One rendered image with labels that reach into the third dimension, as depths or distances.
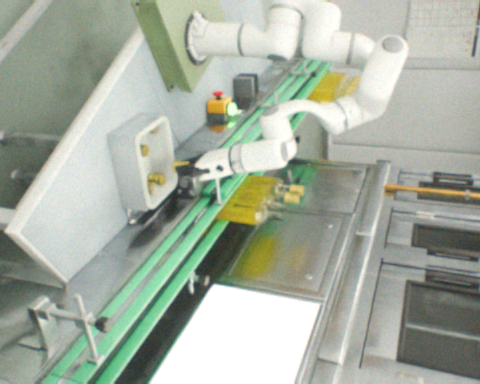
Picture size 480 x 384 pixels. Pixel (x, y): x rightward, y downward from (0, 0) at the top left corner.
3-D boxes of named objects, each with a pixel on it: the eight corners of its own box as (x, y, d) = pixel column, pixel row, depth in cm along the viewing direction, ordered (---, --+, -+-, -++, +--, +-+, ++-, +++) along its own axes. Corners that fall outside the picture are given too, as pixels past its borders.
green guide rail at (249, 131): (199, 172, 151) (223, 175, 148) (199, 169, 150) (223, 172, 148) (322, 43, 292) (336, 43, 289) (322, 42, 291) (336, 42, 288)
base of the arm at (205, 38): (178, 33, 140) (227, 33, 133) (193, -1, 144) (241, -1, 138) (198, 69, 153) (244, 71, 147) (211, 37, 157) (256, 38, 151)
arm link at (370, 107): (318, 89, 137) (323, 56, 123) (387, 61, 138) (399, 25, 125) (345, 136, 131) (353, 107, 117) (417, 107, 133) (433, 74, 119)
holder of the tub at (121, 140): (125, 224, 140) (149, 228, 138) (106, 134, 127) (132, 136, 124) (155, 196, 154) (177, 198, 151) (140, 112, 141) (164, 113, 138)
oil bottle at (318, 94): (296, 101, 252) (352, 103, 242) (296, 90, 249) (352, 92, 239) (299, 97, 256) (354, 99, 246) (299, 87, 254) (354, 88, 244)
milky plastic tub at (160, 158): (123, 209, 138) (150, 213, 134) (106, 134, 127) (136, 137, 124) (153, 181, 152) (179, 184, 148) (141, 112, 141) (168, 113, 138)
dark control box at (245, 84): (233, 97, 206) (252, 97, 203) (232, 78, 202) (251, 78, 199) (240, 91, 212) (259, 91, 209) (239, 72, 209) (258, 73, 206)
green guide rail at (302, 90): (202, 193, 154) (225, 196, 152) (202, 191, 154) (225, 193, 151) (322, 56, 295) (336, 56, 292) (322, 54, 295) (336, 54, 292)
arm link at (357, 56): (354, 19, 131) (410, 26, 129) (347, 51, 144) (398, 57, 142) (347, 62, 127) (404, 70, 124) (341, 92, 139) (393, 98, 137)
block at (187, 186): (175, 196, 153) (195, 198, 150) (171, 169, 148) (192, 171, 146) (180, 190, 156) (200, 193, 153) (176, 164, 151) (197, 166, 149)
